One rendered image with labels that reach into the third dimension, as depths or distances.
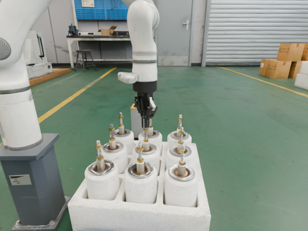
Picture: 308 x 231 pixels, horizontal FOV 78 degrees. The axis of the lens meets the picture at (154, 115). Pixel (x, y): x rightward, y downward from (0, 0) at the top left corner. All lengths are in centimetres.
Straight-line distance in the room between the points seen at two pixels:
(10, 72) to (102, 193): 43
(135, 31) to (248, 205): 75
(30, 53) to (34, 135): 334
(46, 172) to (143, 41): 50
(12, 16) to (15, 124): 28
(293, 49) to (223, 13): 223
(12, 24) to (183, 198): 61
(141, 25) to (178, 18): 501
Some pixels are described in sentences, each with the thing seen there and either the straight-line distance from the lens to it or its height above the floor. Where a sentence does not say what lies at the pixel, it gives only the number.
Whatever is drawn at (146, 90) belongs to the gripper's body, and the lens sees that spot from 56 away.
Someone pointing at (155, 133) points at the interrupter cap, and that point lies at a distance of 78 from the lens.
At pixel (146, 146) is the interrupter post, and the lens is 66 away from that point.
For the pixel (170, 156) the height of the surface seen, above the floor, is 25.
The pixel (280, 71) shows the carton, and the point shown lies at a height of 13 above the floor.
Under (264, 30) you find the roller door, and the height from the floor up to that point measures 91.
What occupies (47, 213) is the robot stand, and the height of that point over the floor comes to 6.
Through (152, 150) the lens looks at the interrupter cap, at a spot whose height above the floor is 25.
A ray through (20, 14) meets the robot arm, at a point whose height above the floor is 66.
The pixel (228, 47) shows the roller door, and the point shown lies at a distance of 581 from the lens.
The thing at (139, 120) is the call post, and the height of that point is 25.
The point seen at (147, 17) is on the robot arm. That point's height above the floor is 66.
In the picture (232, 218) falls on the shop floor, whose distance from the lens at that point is 84.
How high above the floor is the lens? 60
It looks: 21 degrees down
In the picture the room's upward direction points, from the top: straight up
